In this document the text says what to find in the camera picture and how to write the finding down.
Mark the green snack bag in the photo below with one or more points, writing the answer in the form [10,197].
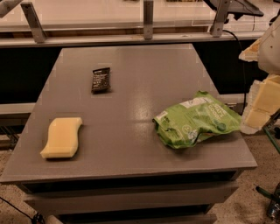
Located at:
[190,122]

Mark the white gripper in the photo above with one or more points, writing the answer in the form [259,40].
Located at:
[270,48]

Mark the grey table with drawers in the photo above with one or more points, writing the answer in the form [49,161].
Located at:
[121,171]

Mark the right metal bracket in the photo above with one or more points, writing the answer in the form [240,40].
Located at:
[220,18]

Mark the metal rail shelf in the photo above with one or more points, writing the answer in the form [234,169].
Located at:
[108,36]

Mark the yellow sponge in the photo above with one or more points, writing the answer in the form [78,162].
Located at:
[62,141]

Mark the black rxbar chocolate wrapper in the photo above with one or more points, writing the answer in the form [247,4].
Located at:
[101,79]

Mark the green floor tool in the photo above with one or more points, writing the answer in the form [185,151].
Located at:
[273,210]

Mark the left metal bracket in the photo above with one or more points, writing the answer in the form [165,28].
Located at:
[33,22]

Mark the black monitor stand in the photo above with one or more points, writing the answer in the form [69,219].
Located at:
[238,8]

